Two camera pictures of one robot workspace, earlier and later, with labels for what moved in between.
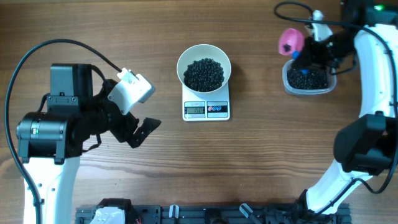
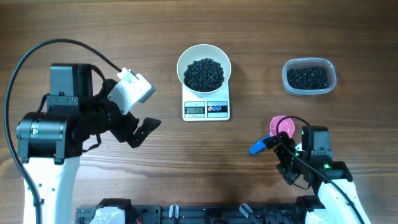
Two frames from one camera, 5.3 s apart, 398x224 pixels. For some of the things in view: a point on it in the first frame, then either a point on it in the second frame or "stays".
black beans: (308, 78) stays
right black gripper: (308, 56) → (290, 175)
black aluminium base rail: (224, 214) stays
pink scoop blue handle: (291, 42) → (286, 125)
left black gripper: (125, 132) stays
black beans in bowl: (204, 75) stays
